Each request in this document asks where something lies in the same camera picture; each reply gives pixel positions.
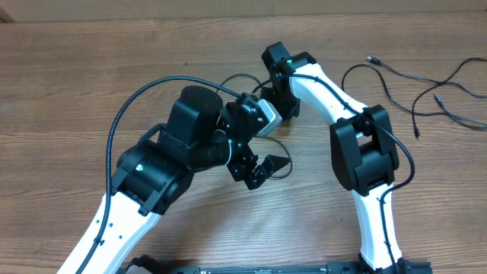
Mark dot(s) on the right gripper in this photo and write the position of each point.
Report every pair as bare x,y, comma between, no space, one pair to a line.
294,109

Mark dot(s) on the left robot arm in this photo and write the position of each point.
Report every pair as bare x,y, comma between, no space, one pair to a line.
202,132

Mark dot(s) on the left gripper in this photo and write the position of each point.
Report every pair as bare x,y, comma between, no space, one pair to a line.
262,172

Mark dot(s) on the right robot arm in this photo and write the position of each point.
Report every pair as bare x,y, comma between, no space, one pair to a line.
363,150

